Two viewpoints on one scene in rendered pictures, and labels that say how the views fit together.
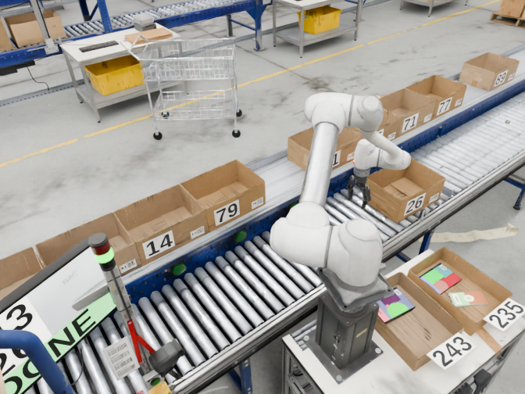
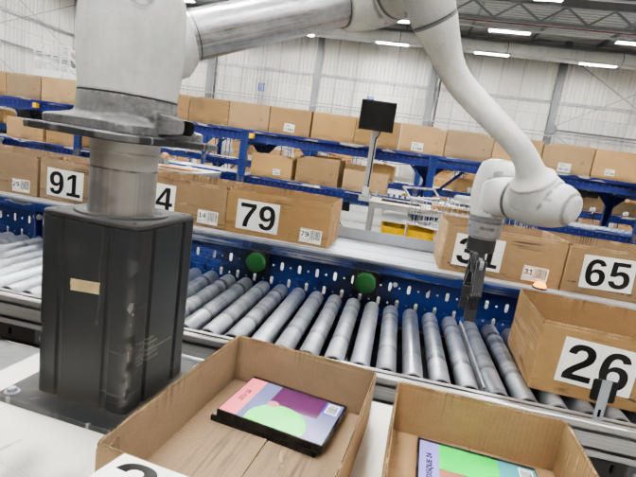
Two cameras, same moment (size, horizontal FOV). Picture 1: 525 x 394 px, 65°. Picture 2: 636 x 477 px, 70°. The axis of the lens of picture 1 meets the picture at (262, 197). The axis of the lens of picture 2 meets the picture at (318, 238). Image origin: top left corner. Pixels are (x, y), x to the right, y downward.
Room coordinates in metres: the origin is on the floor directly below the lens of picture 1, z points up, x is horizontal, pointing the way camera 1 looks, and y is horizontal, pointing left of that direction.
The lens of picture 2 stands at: (0.69, -1.11, 1.22)
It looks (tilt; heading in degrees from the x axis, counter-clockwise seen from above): 11 degrees down; 44
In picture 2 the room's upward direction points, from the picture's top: 8 degrees clockwise
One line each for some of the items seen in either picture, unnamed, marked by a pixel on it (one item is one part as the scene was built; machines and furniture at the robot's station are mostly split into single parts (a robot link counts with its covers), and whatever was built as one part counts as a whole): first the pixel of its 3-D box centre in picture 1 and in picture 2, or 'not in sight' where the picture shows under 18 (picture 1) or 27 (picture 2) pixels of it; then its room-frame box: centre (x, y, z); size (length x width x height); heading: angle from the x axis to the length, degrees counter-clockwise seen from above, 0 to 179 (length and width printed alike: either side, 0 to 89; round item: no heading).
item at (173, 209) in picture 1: (162, 222); (193, 199); (1.64, 0.54, 0.96); 0.39 x 0.29 x 0.17; 125
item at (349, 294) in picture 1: (359, 274); (136, 116); (1.01, -0.35, 1.24); 0.22 x 0.18 x 0.06; 111
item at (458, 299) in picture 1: (467, 299); not in sight; (1.22, -0.98, 0.76); 0.16 x 0.07 x 0.02; 92
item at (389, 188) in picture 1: (403, 188); (604, 349); (2.02, -0.88, 0.83); 0.39 x 0.29 x 0.17; 122
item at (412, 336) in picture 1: (406, 317); (261, 429); (1.11, -0.64, 0.80); 0.38 x 0.28 x 0.10; 29
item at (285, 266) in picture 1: (281, 263); (260, 311); (1.53, -0.09, 0.72); 0.52 x 0.05 x 0.05; 35
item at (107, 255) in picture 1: (101, 248); not in sight; (0.81, 0.45, 1.62); 0.05 x 0.05 x 0.06
